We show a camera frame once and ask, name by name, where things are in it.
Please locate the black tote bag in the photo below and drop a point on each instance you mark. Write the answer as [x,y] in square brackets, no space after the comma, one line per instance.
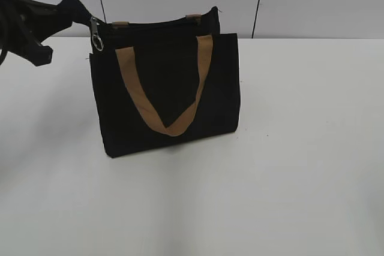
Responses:
[122,129]

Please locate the tan bag handle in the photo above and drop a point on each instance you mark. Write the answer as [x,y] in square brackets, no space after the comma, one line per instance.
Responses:
[190,18]
[165,80]

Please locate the silver zipper pull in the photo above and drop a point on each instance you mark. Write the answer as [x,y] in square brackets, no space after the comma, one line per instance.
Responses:
[95,38]

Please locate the tan rear bag handle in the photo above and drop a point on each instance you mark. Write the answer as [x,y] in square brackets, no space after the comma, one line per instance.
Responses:
[190,18]

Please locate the tan front bag handle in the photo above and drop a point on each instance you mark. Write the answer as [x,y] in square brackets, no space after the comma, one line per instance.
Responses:
[165,80]

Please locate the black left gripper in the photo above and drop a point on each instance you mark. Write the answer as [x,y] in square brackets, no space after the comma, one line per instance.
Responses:
[21,37]

